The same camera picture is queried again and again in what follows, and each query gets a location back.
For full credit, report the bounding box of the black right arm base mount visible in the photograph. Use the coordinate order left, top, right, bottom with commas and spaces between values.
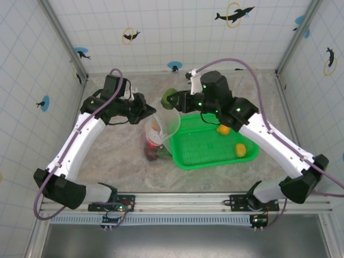
223, 193, 280, 213

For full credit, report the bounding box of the small fish ring sticker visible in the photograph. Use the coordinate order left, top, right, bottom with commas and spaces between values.
72, 67, 83, 86

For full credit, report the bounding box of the white slotted cable duct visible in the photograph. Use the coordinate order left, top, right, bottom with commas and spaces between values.
50, 214, 269, 226

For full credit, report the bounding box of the upright dolphin ring sticker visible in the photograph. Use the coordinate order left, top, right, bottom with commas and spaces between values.
323, 47, 338, 77

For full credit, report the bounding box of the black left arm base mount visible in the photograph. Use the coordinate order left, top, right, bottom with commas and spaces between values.
88, 193, 137, 213

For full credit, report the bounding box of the left small circuit board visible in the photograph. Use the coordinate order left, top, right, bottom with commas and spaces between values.
101, 204, 128, 230

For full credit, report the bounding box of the dark red round toy food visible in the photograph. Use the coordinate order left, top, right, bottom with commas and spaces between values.
144, 146, 160, 162

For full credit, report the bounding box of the right small circuit board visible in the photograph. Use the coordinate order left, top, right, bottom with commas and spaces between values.
249, 213, 269, 232

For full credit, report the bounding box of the green plastic mesh basket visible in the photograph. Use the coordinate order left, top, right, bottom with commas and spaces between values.
169, 112, 260, 171

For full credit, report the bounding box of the green leafy vegetable toy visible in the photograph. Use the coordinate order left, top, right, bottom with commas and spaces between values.
160, 88, 178, 110

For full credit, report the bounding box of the clear zip-top bag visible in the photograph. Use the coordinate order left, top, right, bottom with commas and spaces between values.
141, 98, 181, 162

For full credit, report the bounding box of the yellow lemon toy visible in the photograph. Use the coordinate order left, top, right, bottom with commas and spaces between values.
234, 143, 247, 159

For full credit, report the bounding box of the small circuit board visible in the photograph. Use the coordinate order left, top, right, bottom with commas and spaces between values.
101, 204, 128, 230
249, 213, 269, 232

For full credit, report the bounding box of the aluminium frame post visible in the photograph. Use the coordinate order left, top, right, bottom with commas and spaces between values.
37, 0, 89, 81
275, 0, 325, 77

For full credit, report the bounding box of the blue patch sticker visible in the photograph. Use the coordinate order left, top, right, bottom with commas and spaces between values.
292, 15, 311, 39

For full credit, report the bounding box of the aluminium mounting rail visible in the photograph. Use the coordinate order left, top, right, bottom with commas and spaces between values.
40, 192, 333, 216

